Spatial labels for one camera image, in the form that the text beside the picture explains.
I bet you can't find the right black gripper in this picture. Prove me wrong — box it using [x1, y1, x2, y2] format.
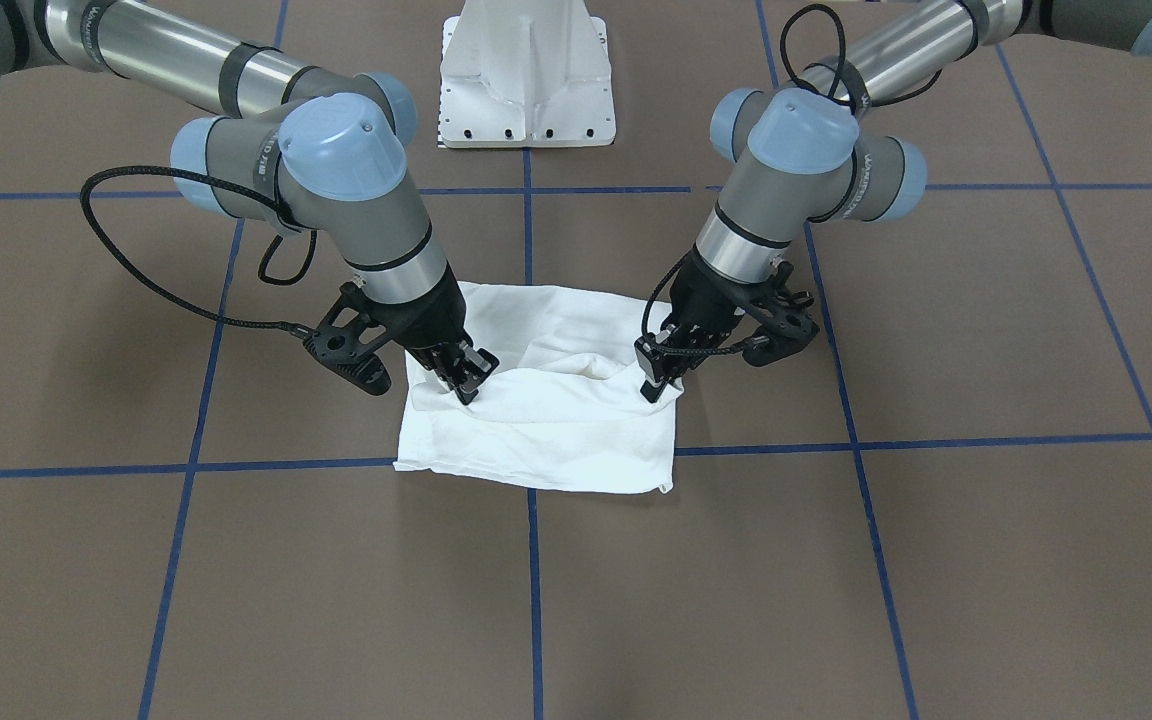
[303, 278, 499, 406]

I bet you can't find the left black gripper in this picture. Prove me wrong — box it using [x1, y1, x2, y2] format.
[634, 249, 820, 404]

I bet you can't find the white long-sleeve printed shirt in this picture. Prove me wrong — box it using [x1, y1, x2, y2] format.
[394, 282, 682, 495]

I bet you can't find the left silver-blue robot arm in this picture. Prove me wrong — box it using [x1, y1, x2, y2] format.
[635, 1, 1152, 402]

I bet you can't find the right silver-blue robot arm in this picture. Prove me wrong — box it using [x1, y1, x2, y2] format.
[0, 1, 498, 404]

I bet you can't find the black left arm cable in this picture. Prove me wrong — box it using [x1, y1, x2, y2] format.
[641, 255, 767, 357]

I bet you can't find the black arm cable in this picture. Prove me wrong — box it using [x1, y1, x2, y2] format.
[641, 255, 767, 357]
[79, 166, 323, 336]

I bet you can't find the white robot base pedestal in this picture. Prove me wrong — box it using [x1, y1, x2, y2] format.
[435, 1, 617, 149]

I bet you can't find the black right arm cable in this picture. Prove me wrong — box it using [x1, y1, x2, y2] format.
[79, 166, 323, 336]

